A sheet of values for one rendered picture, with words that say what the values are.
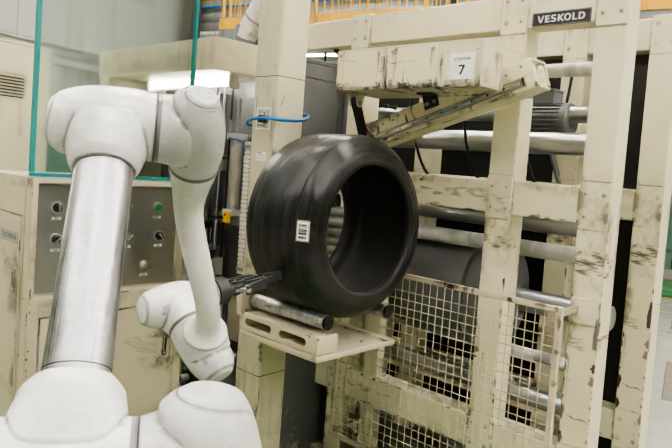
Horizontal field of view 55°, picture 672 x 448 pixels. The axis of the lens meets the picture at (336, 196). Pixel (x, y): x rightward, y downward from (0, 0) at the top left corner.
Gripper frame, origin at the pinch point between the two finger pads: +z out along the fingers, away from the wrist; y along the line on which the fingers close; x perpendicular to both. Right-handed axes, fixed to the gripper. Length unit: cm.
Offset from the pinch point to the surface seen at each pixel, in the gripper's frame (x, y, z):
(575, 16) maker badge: -75, -49, 88
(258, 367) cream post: 40, 27, 16
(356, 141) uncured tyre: -37.9, -9.1, 27.8
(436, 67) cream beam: -60, -19, 55
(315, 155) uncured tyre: -34.4, -5.2, 14.2
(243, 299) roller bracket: 13.6, 24.4, 8.5
